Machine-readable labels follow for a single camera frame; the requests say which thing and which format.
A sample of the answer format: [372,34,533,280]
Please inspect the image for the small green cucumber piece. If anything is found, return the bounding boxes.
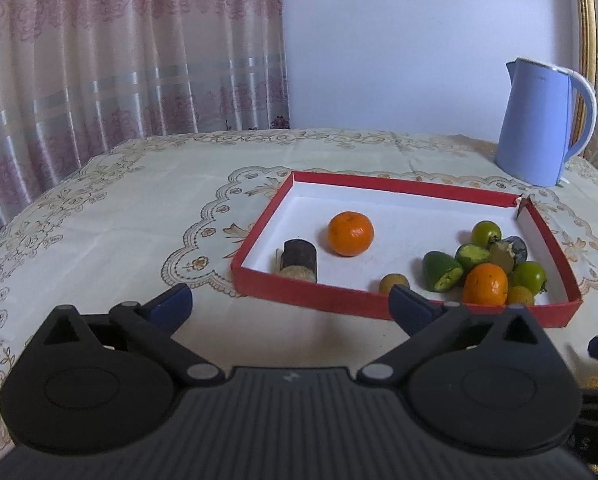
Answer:
[423,252,464,292]

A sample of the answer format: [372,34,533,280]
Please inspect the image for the small yellow longan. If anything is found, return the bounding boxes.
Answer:
[378,273,410,295]

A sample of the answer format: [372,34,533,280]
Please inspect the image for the large green cucumber piece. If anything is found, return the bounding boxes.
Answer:
[454,244,490,273]

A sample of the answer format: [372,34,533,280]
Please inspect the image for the yellow longan with stem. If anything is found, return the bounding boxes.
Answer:
[506,285,534,307]

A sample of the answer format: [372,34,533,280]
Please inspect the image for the green tomato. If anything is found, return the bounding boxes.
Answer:
[508,261,548,296]
[472,220,502,248]

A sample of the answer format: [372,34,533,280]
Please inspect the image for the small orange tangerine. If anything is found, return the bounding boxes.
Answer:
[327,211,375,257]

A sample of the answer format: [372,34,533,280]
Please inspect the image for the cream floral tablecloth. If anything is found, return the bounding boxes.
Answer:
[0,128,598,470]

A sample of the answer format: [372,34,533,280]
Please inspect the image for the red shallow cardboard box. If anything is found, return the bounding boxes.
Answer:
[231,171,582,328]

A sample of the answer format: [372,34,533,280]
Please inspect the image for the blue electric kettle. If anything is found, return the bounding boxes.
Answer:
[494,58,598,188]

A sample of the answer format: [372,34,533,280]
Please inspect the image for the pink floral curtain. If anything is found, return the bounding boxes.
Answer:
[0,0,289,229]

